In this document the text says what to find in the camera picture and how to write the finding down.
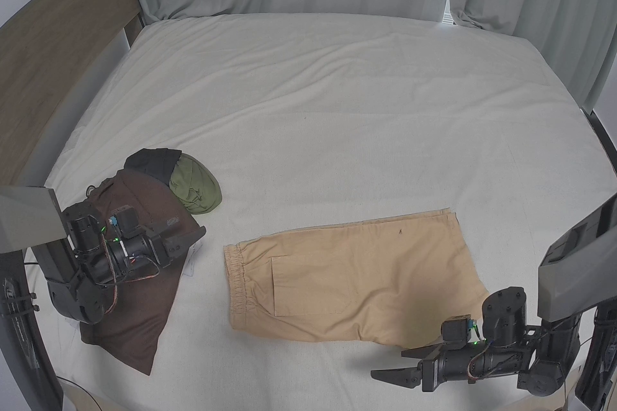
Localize black garment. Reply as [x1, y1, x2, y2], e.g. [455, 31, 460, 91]
[124, 149, 183, 188]

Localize bed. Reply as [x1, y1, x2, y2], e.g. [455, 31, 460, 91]
[0, 0, 617, 411]

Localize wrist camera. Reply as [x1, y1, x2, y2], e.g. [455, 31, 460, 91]
[441, 315, 472, 347]
[109, 205, 139, 237]

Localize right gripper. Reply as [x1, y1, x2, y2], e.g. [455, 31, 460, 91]
[370, 341, 488, 393]

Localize white garment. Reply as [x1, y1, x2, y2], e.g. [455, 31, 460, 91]
[183, 240, 203, 278]

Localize green garment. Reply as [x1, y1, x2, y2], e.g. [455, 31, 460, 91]
[169, 153, 223, 216]

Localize brown garment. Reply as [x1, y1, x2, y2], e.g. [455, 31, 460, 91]
[79, 169, 201, 376]

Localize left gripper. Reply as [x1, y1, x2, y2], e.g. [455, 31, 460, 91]
[122, 225, 207, 269]

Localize black cable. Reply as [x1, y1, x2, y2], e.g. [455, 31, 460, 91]
[57, 376, 103, 406]

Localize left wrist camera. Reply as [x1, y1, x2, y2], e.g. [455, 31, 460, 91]
[109, 205, 139, 237]

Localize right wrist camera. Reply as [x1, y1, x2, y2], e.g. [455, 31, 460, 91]
[441, 315, 472, 347]

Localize tan shorts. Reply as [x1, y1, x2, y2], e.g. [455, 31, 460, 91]
[223, 208, 492, 349]

